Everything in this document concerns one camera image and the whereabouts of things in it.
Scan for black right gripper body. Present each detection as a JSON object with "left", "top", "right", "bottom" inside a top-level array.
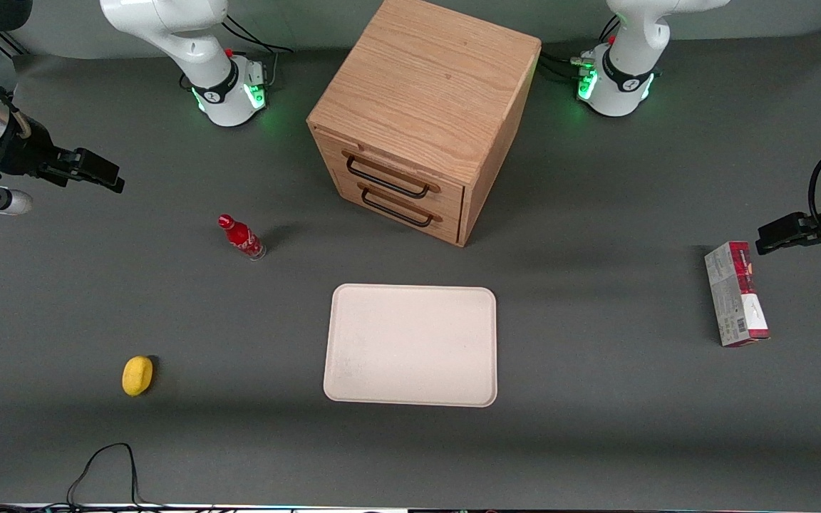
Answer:
[{"left": 0, "top": 118, "right": 63, "bottom": 189}]

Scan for black hex key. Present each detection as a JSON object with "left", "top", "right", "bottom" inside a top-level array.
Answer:
[{"left": 346, "top": 155, "right": 431, "bottom": 200}]

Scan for wooden drawer with long backplate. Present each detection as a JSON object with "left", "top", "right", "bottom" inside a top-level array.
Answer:
[{"left": 313, "top": 126, "right": 466, "bottom": 216}]

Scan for wooden drawer with short backplate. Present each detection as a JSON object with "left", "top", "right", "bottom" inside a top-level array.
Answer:
[{"left": 334, "top": 178, "right": 464, "bottom": 247}]

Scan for wooden drawer cabinet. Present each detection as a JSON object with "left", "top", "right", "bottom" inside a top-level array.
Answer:
[{"left": 306, "top": 0, "right": 542, "bottom": 249}]

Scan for grey and red carton box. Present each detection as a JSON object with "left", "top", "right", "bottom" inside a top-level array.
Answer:
[{"left": 703, "top": 240, "right": 772, "bottom": 348}]

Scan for red soda bottle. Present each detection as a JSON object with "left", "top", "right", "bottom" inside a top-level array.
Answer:
[{"left": 217, "top": 213, "right": 267, "bottom": 262}]

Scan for yellow lemon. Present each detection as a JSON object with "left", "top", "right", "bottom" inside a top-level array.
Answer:
[{"left": 121, "top": 355, "right": 155, "bottom": 398}]

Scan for cream rectangular tray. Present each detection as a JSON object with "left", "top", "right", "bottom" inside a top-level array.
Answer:
[{"left": 322, "top": 283, "right": 499, "bottom": 409}]

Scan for aluminium frame profile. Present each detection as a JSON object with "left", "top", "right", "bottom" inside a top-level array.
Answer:
[{"left": 0, "top": 30, "right": 31, "bottom": 59}]

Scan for black right arm base cables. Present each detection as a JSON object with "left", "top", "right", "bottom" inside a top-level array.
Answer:
[{"left": 220, "top": 13, "right": 296, "bottom": 90}]

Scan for black arm base cables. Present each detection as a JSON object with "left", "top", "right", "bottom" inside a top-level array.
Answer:
[
  {"left": 537, "top": 16, "right": 621, "bottom": 86},
  {"left": 220, "top": 13, "right": 296, "bottom": 90}
]

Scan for black left arm base cables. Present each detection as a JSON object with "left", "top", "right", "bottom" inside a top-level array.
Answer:
[{"left": 537, "top": 16, "right": 621, "bottom": 86}]

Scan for black cable on table edge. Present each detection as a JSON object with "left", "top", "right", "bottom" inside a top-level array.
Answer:
[{"left": 0, "top": 442, "right": 176, "bottom": 513}]

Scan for black metal drawer handle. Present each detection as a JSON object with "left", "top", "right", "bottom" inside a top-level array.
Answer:
[{"left": 360, "top": 186, "right": 435, "bottom": 229}]

